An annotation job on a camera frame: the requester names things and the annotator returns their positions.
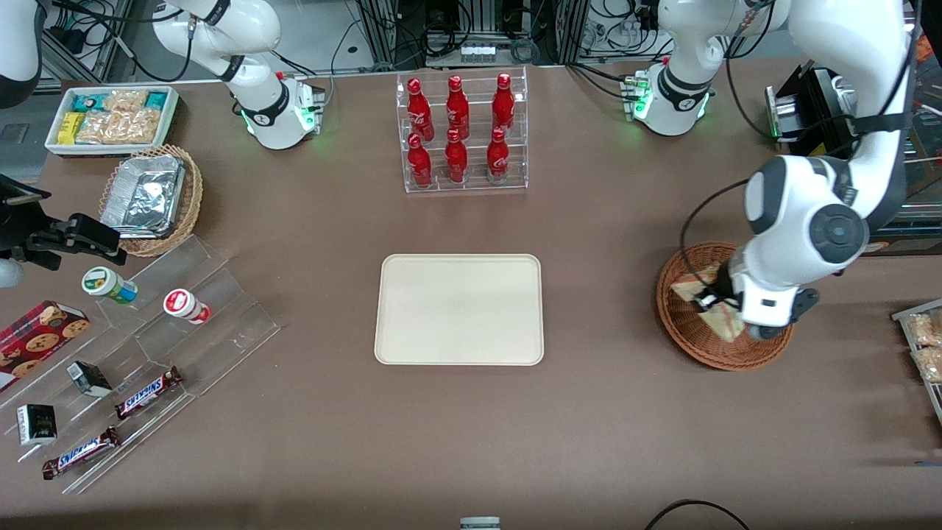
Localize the green lid yogurt bottle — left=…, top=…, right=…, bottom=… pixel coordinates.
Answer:
left=81, top=266, right=138, bottom=305

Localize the brown Snickers bar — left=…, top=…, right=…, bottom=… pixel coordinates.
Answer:
left=41, top=425, right=121, bottom=481
left=114, top=366, right=183, bottom=421

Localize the black loop cable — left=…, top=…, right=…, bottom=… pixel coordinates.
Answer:
left=645, top=498, right=752, bottom=530

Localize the round brown wicker basket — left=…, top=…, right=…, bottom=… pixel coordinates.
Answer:
left=656, top=242, right=796, bottom=371

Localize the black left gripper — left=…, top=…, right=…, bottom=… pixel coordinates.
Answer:
left=692, top=259, right=746, bottom=325

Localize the large clear bag of crackers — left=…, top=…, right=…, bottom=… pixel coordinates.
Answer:
left=76, top=109, right=163, bottom=146

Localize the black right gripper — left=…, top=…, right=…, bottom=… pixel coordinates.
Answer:
left=0, top=212, right=127, bottom=270

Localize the small black box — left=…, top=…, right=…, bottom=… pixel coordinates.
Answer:
left=66, top=361, right=113, bottom=398
left=16, top=403, right=58, bottom=447

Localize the red lid yogurt bottle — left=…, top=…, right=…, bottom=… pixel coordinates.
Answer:
left=163, top=289, right=212, bottom=325

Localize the red plaid cookie box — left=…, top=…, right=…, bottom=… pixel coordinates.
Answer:
left=0, top=300, right=91, bottom=393

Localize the clear acrylic stepped shelf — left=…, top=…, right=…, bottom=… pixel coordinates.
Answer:
left=0, top=234, right=282, bottom=495

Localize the clear acrylic bottle rack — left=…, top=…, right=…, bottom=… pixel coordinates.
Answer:
left=396, top=66, right=529, bottom=194

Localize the silver foil container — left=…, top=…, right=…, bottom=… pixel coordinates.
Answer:
left=101, top=154, right=186, bottom=239

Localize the red cola bottle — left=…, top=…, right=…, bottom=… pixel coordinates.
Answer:
left=492, top=72, right=515, bottom=137
left=486, top=127, right=510, bottom=185
left=445, top=129, right=469, bottom=185
left=408, top=132, right=433, bottom=189
left=446, top=74, right=470, bottom=141
left=407, top=77, right=435, bottom=142

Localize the light wicker basket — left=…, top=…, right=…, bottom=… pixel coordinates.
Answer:
left=98, top=144, right=204, bottom=258

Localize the black control box yellow panel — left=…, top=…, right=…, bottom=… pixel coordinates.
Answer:
left=764, top=63, right=942, bottom=256

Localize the steel pan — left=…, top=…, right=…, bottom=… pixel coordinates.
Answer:
left=832, top=74, right=859, bottom=113

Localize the white rectangular snack bin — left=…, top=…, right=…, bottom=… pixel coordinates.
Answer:
left=44, top=85, right=180, bottom=158

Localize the grey tray with snacks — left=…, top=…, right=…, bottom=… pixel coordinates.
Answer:
left=891, top=297, right=942, bottom=425

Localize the triangular sandwich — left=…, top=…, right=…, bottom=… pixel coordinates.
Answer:
left=673, top=268, right=746, bottom=344

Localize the clear bag of biscuits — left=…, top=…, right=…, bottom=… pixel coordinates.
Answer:
left=913, top=346, right=942, bottom=384
left=907, top=310, right=942, bottom=347

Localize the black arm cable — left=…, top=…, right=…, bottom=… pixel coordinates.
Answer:
left=680, top=179, right=752, bottom=297

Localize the cream plastic tray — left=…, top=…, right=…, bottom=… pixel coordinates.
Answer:
left=374, top=254, right=545, bottom=367

